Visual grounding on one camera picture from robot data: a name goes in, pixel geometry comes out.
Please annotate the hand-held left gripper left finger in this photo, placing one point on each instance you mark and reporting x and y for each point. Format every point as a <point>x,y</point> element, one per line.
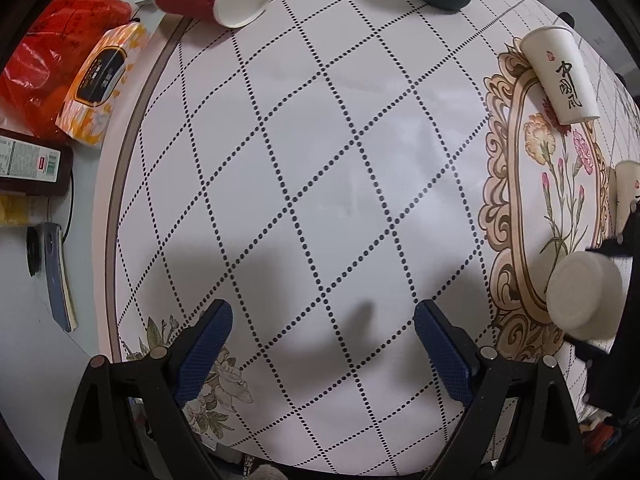
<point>205,350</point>

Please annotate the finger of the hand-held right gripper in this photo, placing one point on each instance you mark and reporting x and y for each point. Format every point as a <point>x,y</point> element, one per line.
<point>582,346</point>
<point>620,249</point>

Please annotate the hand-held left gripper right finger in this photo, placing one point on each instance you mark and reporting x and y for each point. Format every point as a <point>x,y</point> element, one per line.
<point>442,355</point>

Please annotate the plain white paper cup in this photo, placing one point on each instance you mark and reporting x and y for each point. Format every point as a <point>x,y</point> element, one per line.
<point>582,292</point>

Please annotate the cream paper cup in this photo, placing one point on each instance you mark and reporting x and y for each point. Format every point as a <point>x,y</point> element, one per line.
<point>627,195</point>

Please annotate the white paper cup black print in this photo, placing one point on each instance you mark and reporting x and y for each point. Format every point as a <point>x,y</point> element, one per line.
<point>562,77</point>

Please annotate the black round disc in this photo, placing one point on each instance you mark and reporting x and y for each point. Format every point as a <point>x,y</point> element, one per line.
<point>33,252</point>

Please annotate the dark bottle white label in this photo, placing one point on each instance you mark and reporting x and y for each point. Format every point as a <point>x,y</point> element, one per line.
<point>30,162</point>

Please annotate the yellow wet wipes packet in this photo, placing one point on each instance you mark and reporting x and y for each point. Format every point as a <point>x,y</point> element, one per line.
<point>102,82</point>

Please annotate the red plastic bag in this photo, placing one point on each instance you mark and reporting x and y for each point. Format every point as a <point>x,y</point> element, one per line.
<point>45,55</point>

